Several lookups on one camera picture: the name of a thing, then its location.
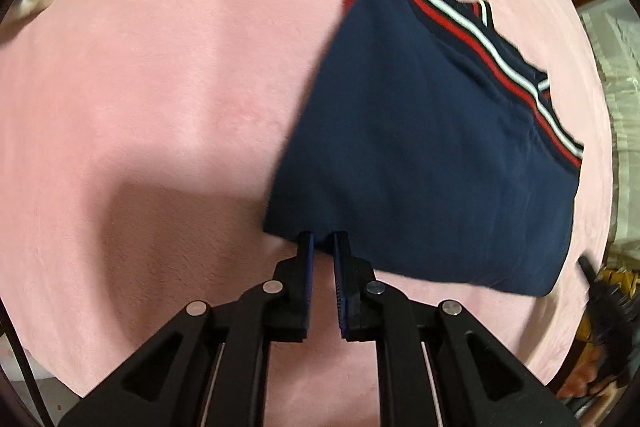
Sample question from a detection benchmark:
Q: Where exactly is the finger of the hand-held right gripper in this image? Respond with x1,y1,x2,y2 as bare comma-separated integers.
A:
577,256,602,289

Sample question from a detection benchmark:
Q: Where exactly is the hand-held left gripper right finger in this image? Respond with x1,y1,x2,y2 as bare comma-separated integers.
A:
332,231,582,427

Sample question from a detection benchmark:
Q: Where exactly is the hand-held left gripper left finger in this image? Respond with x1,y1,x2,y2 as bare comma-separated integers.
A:
57,231,317,427

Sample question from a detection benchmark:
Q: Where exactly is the navy and red baseball jacket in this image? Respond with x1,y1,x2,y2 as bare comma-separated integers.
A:
262,0,586,298

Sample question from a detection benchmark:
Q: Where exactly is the pink plush bed blanket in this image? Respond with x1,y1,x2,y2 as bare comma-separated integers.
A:
0,0,618,400

